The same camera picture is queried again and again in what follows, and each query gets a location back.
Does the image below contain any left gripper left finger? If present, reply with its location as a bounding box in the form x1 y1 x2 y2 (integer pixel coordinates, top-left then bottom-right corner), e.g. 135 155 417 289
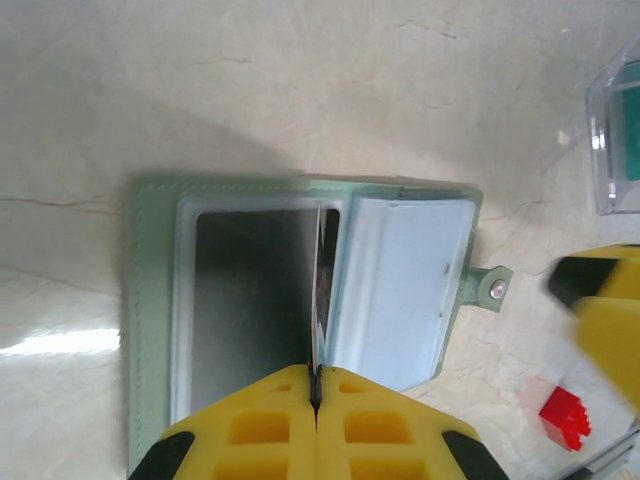
127 363 319 480

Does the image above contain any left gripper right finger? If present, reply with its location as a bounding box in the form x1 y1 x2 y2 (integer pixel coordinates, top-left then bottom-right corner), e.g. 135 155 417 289
317 366 511 480

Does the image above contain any green card holder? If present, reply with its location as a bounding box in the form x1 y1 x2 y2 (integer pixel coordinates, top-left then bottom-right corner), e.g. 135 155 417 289
122 172 516 480

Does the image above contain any dark credit card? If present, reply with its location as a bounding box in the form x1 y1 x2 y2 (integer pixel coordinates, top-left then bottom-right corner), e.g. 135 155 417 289
305 201 343 374

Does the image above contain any red toy brick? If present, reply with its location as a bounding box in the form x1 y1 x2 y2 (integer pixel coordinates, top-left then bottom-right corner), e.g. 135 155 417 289
538 386 595 454

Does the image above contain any wide aluminium mounting rail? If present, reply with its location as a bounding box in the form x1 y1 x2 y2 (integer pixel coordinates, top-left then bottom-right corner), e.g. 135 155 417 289
582 432 640 480

